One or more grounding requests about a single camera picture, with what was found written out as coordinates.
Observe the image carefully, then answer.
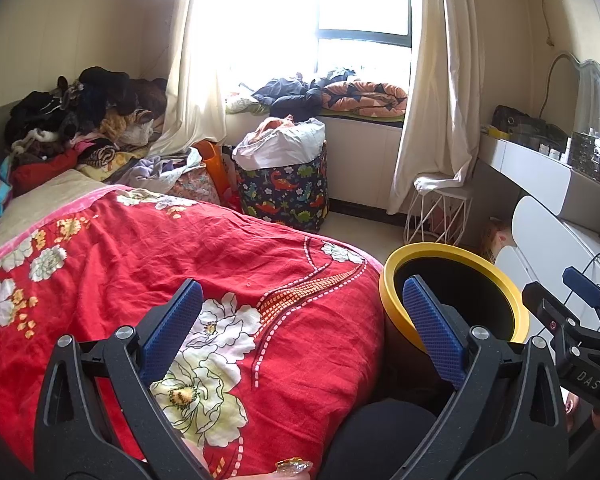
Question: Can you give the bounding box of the right cream curtain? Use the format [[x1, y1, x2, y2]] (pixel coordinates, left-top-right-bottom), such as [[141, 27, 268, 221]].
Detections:
[[387, 0, 481, 214]]

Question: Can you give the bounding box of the dark blue jacket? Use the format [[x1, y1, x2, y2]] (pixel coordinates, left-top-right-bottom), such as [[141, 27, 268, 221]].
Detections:
[[251, 70, 356, 122]]

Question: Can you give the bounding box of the left hand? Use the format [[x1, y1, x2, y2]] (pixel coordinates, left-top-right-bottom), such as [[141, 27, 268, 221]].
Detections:
[[182, 439, 314, 480]]

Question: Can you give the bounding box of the cream curtain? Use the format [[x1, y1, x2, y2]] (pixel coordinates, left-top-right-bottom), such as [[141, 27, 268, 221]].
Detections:
[[149, 0, 226, 156], [387, 0, 481, 214]]

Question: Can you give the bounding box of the orange patterned folded quilt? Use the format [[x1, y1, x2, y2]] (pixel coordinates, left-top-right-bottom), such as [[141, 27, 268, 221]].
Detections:
[[322, 81, 407, 119]]

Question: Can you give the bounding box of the dinosaur print laundry basket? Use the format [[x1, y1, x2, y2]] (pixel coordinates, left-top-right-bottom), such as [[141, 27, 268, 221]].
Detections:
[[232, 115, 329, 232]]

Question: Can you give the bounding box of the red floral bed blanket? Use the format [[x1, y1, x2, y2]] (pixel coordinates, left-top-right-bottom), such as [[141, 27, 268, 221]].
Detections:
[[0, 186, 384, 479]]

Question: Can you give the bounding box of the orange bag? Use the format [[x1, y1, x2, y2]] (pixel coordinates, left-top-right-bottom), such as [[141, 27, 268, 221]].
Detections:
[[194, 140, 232, 203]]

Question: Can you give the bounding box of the right hand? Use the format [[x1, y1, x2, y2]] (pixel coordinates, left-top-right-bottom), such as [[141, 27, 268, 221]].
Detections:
[[560, 388, 600, 434]]

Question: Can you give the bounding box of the left cream curtain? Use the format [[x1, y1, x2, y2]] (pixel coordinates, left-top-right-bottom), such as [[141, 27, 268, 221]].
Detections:
[[149, 0, 226, 156]]

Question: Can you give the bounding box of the white wire side table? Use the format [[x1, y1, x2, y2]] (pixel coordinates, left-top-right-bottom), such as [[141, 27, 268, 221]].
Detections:
[[403, 186, 472, 246]]

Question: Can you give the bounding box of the floral fabric bag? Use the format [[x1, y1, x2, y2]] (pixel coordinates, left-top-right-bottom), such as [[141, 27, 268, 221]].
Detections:
[[170, 162, 221, 205]]

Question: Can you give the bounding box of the pile of dark clothes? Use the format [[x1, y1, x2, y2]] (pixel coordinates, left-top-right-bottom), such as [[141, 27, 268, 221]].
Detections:
[[4, 66, 166, 162]]

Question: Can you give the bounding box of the yellow rimmed black trash bin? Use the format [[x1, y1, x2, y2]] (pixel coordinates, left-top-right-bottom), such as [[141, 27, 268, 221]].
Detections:
[[377, 243, 530, 405]]

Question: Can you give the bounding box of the vanity mirror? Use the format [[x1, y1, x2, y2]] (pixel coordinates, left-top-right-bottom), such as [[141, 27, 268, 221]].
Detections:
[[573, 60, 600, 138]]

